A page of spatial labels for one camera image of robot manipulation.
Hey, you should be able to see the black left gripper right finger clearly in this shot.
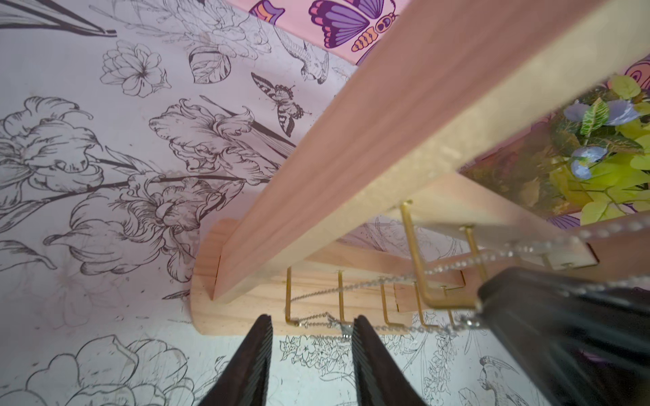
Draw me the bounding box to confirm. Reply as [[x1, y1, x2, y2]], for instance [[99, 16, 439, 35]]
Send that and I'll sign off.
[[351, 316, 426, 406]]

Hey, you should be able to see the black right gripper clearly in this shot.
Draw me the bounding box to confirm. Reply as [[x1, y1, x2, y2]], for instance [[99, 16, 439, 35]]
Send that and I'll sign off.
[[477, 267, 649, 405]]

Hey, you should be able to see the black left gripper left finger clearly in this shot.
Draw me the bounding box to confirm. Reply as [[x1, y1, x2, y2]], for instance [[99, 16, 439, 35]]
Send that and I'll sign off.
[[199, 315, 274, 406]]

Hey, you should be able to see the silver chain necklace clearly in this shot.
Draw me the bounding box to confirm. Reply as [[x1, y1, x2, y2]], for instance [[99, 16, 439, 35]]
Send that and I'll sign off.
[[288, 215, 650, 341]]

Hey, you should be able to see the wooden jewelry display stand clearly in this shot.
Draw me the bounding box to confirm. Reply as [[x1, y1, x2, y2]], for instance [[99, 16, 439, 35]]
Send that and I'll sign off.
[[191, 1, 649, 336]]

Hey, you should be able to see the potted green plant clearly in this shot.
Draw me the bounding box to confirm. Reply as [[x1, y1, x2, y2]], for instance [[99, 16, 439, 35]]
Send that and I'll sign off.
[[461, 72, 649, 228]]

